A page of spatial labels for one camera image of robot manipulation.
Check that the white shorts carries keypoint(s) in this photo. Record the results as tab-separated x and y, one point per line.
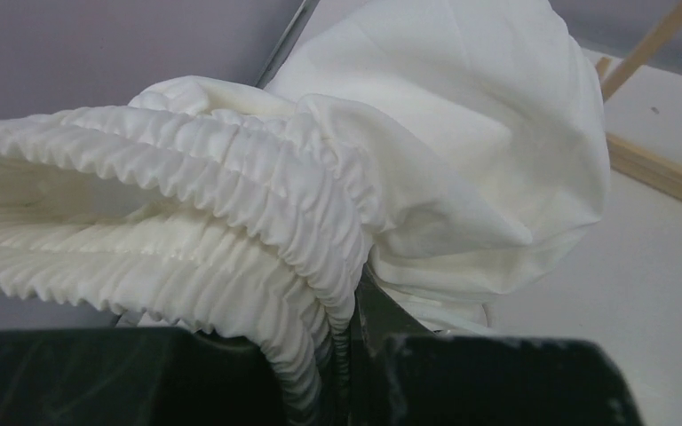
456	147

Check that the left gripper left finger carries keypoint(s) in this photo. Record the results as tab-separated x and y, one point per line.
134	376

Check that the wooden clothes rack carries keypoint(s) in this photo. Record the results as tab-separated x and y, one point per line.
645	106

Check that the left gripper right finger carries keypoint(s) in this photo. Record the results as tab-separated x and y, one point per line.
404	374

